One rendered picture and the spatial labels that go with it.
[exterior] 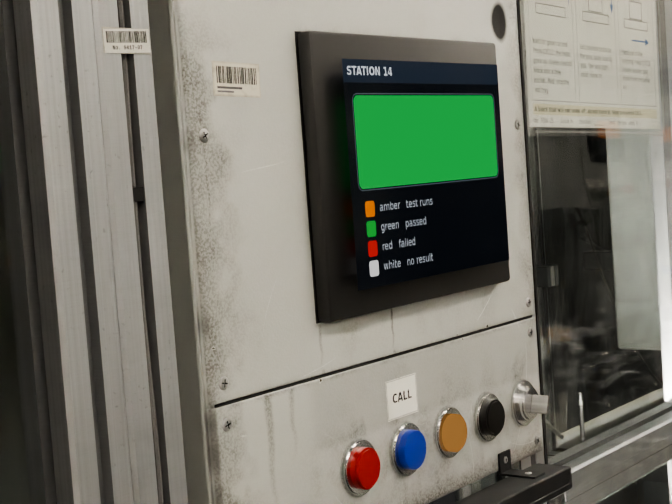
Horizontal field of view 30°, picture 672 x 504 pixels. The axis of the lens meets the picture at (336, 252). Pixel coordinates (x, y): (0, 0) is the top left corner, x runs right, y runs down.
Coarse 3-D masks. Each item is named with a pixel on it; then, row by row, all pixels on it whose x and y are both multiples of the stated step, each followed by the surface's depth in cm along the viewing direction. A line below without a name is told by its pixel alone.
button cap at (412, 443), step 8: (408, 432) 94; (416, 432) 94; (400, 440) 94; (408, 440) 94; (416, 440) 94; (424, 440) 95; (400, 448) 94; (408, 448) 94; (416, 448) 94; (424, 448) 95; (400, 456) 94; (408, 456) 94; (416, 456) 94; (424, 456) 95; (408, 464) 94; (416, 464) 94
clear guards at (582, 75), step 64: (576, 0) 121; (640, 0) 133; (576, 64) 121; (640, 64) 132; (576, 128) 120; (640, 128) 132; (576, 192) 120; (640, 192) 132; (576, 256) 120; (640, 256) 132; (576, 320) 120; (640, 320) 131; (576, 384) 120; (640, 384) 131; (576, 448) 119; (640, 448) 131
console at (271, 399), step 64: (192, 0) 78; (256, 0) 82; (320, 0) 88; (384, 0) 94; (448, 0) 101; (512, 0) 109; (192, 64) 77; (256, 64) 82; (320, 64) 86; (512, 64) 109; (192, 128) 77; (256, 128) 82; (320, 128) 86; (512, 128) 109; (192, 192) 78; (256, 192) 82; (320, 192) 86; (512, 192) 109; (192, 256) 78; (256, 256) 82; (320, 256) 86; (512, 256) 108; (192, 320) 80; (256, 320) 82; (320, 320) 87; (384, 320) 93; (448, 320) 100; (512, 320) 109; (192, 384) 81; (256, 384) 82; (320, 384) 87; (384, 384) 93; (448, 384) 100; (512, 384) 108; (192, 448) 81; (256, 448) 82; (320, 448) 87; (384, 448) 93; (448, 448) 98; (512, 448) 108
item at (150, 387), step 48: (96, 0) 73; (144, 0) 76; (96, 48) 73; (144, 96) 76; (144, 144) 76; (144, 192) 76; (144, 240) 76; (144, 288) 76; (144, 336) 75; (144, 384) 75; (144, 432) 75; (144, 480) 75
